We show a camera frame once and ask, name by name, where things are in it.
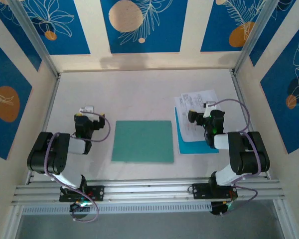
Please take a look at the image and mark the aluminium frame leg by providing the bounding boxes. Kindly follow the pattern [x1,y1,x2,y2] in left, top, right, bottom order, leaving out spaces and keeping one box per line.
[273,199,299,239]
[1,204,24,239]

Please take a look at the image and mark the blue plastic sheet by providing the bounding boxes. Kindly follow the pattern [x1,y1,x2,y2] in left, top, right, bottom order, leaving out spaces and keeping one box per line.
[173,106,220,155]

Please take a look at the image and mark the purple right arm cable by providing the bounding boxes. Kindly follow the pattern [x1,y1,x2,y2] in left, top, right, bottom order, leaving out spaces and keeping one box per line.
[206,99,263,210]

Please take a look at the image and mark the aluminium table side rail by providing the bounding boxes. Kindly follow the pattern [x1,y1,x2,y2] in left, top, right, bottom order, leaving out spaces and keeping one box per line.
[26,72,62,185]
[230,69,272,180]

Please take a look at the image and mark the white technical drawing sheet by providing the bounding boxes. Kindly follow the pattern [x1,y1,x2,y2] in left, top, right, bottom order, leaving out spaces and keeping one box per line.
[173,96,210,143]
[180,89,219,110]

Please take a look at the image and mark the grey slotted cable duct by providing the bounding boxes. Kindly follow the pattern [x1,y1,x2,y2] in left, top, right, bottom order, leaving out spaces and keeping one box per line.
[21,201,213,216]

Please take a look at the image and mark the blue floral wall panel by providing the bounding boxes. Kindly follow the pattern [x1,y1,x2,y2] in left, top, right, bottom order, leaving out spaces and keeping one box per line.
[260,24,299,154]
[200,0,268,53]
[17,0,91,56]
[100,0,189,54]
[249,0,299,67]
[0,36,33,160]
[0,0,42,72]

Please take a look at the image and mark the black base electronics module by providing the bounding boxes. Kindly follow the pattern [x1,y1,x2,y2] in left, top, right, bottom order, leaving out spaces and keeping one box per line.
[210,201,234,218]
[69,201,93,220]

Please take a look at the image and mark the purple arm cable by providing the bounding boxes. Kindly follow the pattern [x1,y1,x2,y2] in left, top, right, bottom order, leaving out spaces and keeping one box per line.
[44,112,112,224]
[206,99,263,210]

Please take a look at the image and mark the aluminium frame post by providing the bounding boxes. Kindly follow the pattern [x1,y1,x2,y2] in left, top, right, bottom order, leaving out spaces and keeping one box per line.
[233,0,277,75]
[7,0,60,77]

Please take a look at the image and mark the green ring binder folder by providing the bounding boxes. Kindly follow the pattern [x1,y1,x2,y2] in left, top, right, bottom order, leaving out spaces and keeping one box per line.
[111,120,175,164]

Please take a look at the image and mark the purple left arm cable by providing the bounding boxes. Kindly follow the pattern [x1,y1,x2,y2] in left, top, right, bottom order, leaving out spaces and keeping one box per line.
[44,112,112,224]

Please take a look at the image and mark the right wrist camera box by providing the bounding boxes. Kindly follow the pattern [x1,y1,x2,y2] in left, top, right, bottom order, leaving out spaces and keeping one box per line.
[203,101,217,118]

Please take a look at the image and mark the aluminium cross rail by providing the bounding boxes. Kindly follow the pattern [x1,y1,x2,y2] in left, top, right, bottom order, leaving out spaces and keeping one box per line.
[11,177,286,205]

